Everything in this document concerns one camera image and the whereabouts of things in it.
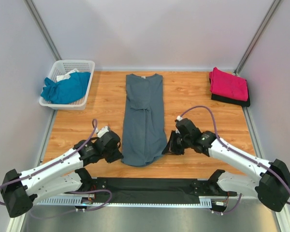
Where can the grey-blue t-shirt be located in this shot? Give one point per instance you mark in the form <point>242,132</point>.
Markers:
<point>143,138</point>

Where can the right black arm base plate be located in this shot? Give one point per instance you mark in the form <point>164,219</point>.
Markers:
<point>209,188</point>

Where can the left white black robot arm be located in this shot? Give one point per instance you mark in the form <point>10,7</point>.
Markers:
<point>66,173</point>

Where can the folded black t-shirt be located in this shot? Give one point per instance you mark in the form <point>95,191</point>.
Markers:
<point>232,101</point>

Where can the teal blue t-shirt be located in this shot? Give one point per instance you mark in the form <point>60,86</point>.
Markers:
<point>68,90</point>

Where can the right aluminium corner post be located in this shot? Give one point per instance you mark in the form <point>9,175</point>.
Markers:
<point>258,34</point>

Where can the left aluminium corner post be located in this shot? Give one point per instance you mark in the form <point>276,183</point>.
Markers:
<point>42,28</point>

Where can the black base cloth strip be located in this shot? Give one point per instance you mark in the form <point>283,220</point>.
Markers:
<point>151,190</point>

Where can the folded magenta t-shirt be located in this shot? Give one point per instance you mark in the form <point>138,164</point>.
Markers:
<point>218,75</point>

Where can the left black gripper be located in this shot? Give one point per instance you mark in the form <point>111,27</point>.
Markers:
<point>117,155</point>

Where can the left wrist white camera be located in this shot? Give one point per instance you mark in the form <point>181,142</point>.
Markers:
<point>104,130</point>

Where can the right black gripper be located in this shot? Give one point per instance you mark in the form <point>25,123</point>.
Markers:
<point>170,146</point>

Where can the aluminium corner post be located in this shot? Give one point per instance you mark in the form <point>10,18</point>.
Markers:
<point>258,34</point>
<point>42,28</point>

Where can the white plastic laundry basket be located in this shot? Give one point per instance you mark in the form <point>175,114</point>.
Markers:
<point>61,67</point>

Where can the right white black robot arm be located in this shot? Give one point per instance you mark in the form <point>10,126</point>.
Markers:
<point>268,181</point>

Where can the white t-shirt in basket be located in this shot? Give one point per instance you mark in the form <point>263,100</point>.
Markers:
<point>66,76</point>

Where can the white slotted cable duct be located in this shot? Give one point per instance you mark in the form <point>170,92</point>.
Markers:
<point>81,201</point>

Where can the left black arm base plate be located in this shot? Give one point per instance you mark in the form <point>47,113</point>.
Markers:
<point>98,184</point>

